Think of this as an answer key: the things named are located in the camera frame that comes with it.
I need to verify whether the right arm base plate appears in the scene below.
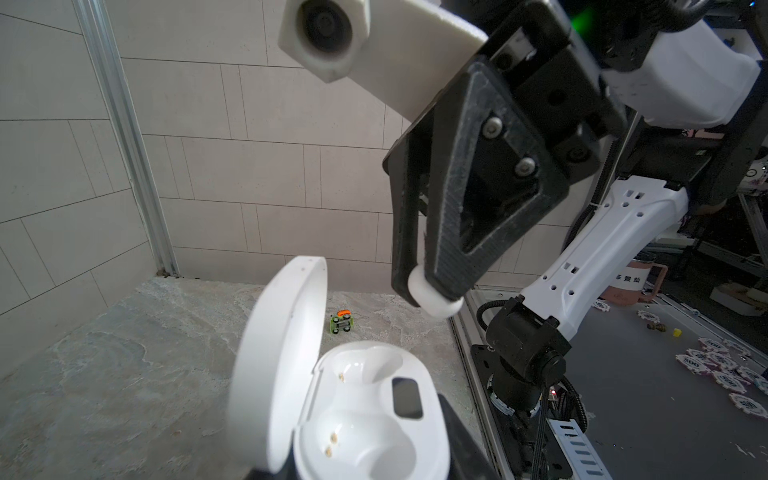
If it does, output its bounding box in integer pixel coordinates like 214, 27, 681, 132
470, 345, 573, 479

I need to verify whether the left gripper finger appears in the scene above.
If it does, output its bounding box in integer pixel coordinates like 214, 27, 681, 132
438, 394, 498, 480

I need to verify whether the aluminium frame rail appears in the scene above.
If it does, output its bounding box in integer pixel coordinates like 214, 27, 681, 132
449, 288, 541, 479

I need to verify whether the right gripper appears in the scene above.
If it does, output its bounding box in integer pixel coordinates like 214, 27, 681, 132
424, 1, 627, 300

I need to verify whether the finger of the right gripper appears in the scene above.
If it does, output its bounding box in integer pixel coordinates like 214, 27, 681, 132
383, 113, 434, 308

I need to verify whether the white earbud case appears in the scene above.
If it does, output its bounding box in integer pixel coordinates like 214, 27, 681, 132
226, 256, 450, 479

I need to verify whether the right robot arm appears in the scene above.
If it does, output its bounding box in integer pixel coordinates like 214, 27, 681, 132
383, 1, 767, 410

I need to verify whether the pink mug with label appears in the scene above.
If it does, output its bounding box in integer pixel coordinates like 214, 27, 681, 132
600, 260, 668, 306

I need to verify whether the white earbud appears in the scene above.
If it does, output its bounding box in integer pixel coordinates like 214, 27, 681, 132
407, 264, 464, 319

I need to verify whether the green orange toy car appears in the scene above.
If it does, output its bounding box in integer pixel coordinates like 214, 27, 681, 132
329, 310, 354, 335

